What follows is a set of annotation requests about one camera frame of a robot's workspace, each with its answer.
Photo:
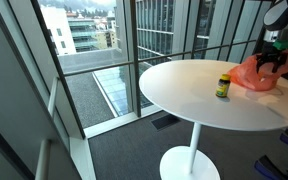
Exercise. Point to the pink plastic bag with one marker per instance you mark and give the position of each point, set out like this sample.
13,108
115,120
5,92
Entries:
250,78

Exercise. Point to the white railing post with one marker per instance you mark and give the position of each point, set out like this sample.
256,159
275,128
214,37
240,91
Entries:
43,160

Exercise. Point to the dark floor vent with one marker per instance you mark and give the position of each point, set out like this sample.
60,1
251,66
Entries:
165,122

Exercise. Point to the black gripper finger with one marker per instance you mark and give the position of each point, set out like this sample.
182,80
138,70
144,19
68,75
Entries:
259,65
280,65

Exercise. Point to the yellow-capped pill bottle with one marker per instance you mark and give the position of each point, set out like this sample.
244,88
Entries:
223,86

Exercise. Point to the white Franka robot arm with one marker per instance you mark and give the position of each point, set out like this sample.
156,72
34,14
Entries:
280,15

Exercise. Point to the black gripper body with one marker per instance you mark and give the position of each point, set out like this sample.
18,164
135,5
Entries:
272,53

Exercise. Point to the white table pedestal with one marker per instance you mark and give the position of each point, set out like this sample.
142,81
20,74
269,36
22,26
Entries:
189,160

